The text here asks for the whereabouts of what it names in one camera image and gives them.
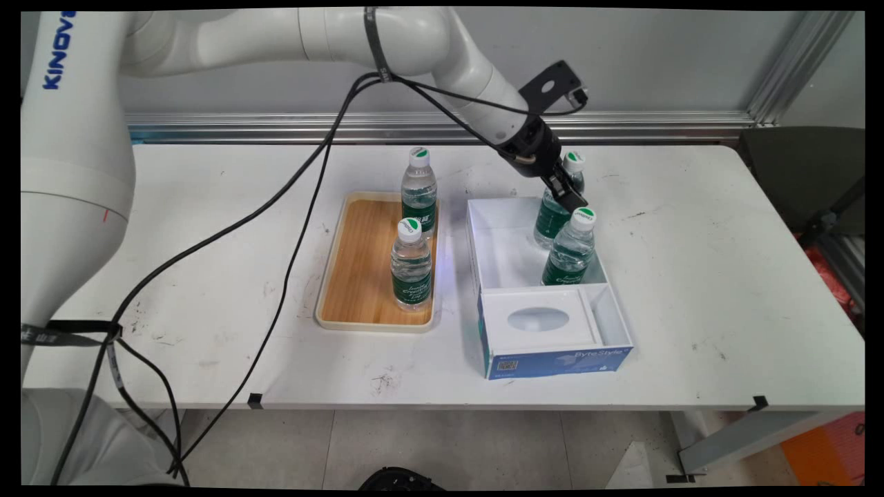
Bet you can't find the clear water bottle green label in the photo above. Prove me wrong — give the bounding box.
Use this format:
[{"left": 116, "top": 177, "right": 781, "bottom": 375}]
[
  {"left": 533, "top": 151, "right": 586, "bottom": 249},
  {"left": 390, "top": 217, "right": 433, "bottom": 311},
  {"left": 541, "top": 207, "right": 597, "bottom": 287},
  {"left": 401, "top": 146, "right": 439, "bottom": 240}
]

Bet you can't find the black mobile equipment base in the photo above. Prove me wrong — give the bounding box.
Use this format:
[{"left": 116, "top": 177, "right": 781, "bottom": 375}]
[{"left": 359, "top": 467, "right": 445, "bottom": 491}]

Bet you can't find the black cable strap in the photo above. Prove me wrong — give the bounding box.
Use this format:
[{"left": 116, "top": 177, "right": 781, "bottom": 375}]
[
  {"left": 363, "top": 7, "right": 395, "bottom": 83},
  {"left": 21, "top": 319, "right": 126, "bottom": 391}
]

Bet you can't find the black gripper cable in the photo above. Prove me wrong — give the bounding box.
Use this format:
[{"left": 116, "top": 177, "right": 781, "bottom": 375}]
[{"left": 169, "top": 75, "right": 538, "bottom": 485}]

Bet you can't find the horizontal aluminium frame rail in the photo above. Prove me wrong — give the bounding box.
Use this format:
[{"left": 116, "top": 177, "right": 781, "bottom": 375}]
[{"left": 124, "top": 110, "right": 757, "bottom": 146}]

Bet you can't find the wooden tray with cream rim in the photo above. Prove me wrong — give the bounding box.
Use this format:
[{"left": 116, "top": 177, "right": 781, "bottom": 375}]
[{"left": 315, "top": 191, "right": 443, "bottom": 334}]

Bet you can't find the slanted aluminium frame post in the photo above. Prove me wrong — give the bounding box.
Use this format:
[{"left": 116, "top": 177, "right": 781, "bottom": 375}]
[{"left": 746, "top": 10, "right": 857, "bottom": 128}]

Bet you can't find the black camera cable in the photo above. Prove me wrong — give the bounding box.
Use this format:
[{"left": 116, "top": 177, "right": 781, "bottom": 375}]
[{"left": 52, "top": 72, "right": 590, "bottom": 485}]

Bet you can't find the grey metal table leg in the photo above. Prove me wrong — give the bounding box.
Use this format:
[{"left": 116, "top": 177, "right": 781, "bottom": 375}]
[{"left": 666, "top": 409, "right": 842, "bottom": 484}]

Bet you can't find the orange box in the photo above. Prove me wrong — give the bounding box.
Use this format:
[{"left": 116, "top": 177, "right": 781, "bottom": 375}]
[{"left": 780, "top": 413, "right": 865, "bottom": 486}]

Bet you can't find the red mesh item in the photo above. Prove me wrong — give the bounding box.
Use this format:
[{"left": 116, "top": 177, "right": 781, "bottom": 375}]
[{"left": 794, "top": 235, "right": 864, "bottom": 322}]

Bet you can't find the white and blue cardboard box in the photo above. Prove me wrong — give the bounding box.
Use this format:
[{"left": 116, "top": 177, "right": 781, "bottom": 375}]
[{"left": 466, "top": 195, "right": 635, "bottom": 382}]

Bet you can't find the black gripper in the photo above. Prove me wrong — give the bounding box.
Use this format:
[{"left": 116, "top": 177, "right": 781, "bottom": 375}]
[{"left": 496, "top": 115, "right": 590, "bottom": 214}]

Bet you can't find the wrist camera with black bracket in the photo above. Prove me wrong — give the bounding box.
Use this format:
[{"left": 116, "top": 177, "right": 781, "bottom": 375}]
[{"left": 519, "top": 61, "right": 590, "bottom": 115}]

